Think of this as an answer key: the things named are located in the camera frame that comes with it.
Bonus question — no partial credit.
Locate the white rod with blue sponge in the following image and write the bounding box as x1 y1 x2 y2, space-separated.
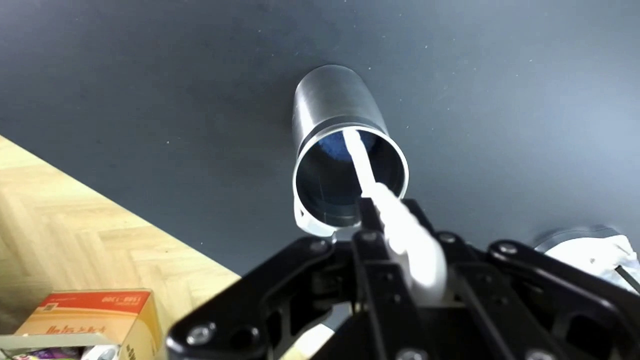
286 127 450 360

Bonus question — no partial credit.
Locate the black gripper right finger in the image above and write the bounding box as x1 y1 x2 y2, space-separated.
401 197 640 360

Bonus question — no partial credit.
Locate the orange cardboard box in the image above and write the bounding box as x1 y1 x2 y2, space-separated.
9 288 168 360

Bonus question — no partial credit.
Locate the silver metal cup with handle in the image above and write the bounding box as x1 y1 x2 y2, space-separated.
288 62 412 239

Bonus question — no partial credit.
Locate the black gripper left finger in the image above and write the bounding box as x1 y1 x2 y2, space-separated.
166 196 427 360

